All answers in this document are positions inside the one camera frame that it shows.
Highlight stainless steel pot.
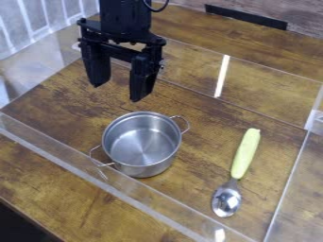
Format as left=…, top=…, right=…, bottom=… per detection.
left=89, top=112, right=191, bottom=178

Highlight clear acrylic enclosure wall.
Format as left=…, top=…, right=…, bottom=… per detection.
left=0, top=112, right=257, bottom=242

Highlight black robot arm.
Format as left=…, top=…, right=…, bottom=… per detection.
left=78, top=0, right=170, bottom=102

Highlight clear acrylic triangular stand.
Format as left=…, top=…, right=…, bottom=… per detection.
left=73, top=42, right=82, bottom=51

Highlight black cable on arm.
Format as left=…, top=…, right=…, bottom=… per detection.
left=143, top=0, right=171, bottom=13

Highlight black bar in background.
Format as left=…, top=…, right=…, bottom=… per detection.
left=205, top=4, right=289, bottom=30

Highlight green handled metal spoon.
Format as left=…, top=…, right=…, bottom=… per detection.
left=211, top=129, right=262, bottom=217

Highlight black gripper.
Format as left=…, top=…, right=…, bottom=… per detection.
left=78, top=18, right=167, bottom=102

